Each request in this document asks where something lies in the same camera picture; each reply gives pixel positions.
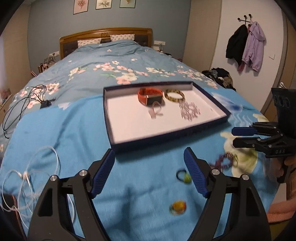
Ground wall power socket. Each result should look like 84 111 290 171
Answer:
154 40 166 46

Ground right patterned pillow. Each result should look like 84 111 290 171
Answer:
110 34 135 42

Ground green flower ring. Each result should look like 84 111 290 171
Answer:
176 169 193 185

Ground blue floral blanket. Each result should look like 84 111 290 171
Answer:
1 88 278 240

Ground yellow amber bangle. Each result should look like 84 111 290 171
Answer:
164 89 185 102

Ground orange smart watch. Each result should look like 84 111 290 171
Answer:
137 87 163 106

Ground left framed flower picture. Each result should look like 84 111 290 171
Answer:
73 0 89 15

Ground white earphone cable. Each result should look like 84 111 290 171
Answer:
0 146 76 230

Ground right framed plant picture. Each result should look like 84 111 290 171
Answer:
119 0 136 9

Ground middle framed flower picture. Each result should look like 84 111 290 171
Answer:
96 0 112 10

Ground navy white jewelry tray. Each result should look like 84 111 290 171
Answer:
103 81 230 153

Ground purple hanging jacket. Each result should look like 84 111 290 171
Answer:
238 22 266 72

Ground left patterned pillow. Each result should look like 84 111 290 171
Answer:
77 38 101 48

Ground pink sleeve forearm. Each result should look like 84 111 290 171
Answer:
265 180 296 224

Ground blue blossom duvet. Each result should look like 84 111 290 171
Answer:
1 40 218 139

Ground right hand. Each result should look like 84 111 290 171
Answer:
269 156 295 181

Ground dark purple beaded bracelet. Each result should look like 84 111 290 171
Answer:
209 151 239 171

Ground black hanging jacket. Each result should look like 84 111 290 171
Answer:
226 25 248 66

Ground black wall coat hook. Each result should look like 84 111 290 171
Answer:
237 14 253 25

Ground orange yellow flower ring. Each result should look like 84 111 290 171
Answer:
169 200 188 215

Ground black charger cables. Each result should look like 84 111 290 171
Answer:
2 84 57 139

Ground wooden headboard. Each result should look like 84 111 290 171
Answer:
59 27 152 59

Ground pink flower ring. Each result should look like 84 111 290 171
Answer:
147 103 163 120

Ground framed flower picture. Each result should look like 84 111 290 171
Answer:
96 0 112 10
73 0 89 15

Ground dark clothes pile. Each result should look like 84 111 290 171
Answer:
202 68 236 91

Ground patterned pillow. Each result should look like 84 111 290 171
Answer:
110 34 135 42
77 38 101 48

